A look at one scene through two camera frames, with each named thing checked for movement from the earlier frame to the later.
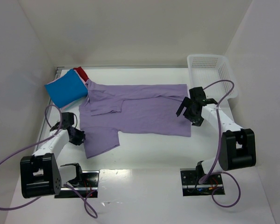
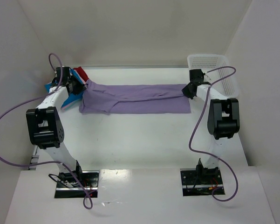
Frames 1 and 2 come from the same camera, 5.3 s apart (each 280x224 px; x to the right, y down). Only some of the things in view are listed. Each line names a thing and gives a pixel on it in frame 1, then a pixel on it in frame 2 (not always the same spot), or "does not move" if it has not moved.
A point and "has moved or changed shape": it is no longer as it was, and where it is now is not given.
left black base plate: x=90 y=182 does not move
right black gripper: x=190 y=109 to x=189 y=89
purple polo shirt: x=147 y=109 has moved or changed shape
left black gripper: x=77 y=136 to x=77 y=87
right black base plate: x=191 y=186 does not move
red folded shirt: x=82 y=73 does not move
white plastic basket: x=214 y=73 does not move
